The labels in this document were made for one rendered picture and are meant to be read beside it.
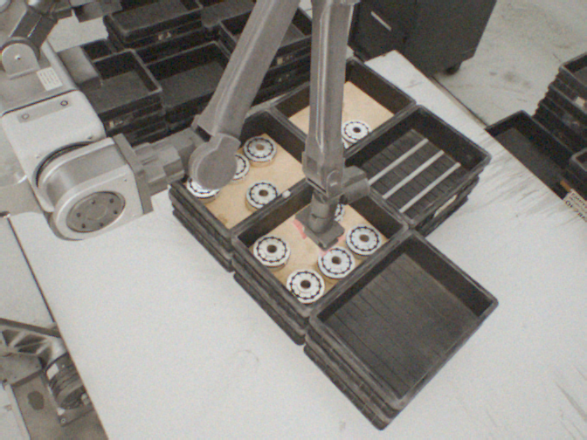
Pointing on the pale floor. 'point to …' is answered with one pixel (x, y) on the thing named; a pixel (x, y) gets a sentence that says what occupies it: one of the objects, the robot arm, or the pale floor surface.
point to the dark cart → (419, 30)
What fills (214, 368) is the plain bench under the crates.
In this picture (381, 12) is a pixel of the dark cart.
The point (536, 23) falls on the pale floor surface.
